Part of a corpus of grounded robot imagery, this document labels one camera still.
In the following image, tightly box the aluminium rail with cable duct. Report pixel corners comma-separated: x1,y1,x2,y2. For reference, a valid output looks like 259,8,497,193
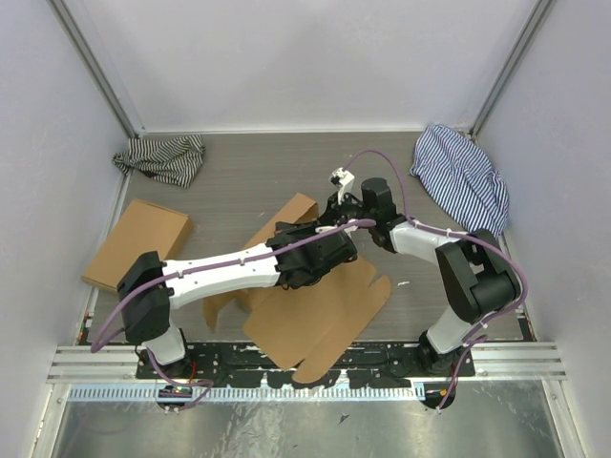
47,342,566,409

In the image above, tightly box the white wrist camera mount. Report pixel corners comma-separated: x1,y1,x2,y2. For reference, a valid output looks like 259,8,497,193
315,219,360,235
329,167,355,204

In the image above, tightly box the brown cardboard box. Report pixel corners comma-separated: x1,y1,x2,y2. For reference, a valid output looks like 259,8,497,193
81,198,193,292
200,192,392,385

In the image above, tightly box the left aluminium frame post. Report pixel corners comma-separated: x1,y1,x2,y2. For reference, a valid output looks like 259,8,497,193
48,0,143,138

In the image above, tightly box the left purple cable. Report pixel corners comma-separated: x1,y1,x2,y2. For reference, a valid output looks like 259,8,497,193
89,219,378,415

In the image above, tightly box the right aluminium frame post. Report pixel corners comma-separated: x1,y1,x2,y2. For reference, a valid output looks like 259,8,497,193
468,0,557,140

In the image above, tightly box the aluminium frame post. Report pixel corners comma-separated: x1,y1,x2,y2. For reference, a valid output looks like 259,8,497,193
48,0,143,138
468,0,557,140

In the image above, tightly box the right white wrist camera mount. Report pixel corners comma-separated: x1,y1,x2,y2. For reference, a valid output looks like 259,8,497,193
329,167,355,204

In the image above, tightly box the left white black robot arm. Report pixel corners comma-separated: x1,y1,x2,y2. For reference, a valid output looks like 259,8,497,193
118,219,359,379

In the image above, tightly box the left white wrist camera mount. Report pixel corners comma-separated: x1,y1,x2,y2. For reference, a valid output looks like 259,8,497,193
315,219,360,235

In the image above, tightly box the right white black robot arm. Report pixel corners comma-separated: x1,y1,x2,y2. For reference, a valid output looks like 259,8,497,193
319,169,523,377

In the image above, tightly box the black white striped cloth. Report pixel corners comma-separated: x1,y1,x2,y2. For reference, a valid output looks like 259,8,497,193
112,135,206,189

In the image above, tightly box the folded brown cardboard box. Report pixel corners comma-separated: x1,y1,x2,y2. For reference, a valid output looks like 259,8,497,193
81,198,193,292

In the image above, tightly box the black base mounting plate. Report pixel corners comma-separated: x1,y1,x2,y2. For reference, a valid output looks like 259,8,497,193
162,342,455,389

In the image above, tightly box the blue white striped cloth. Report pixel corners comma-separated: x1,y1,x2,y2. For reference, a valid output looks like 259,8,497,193
410,124,510,237

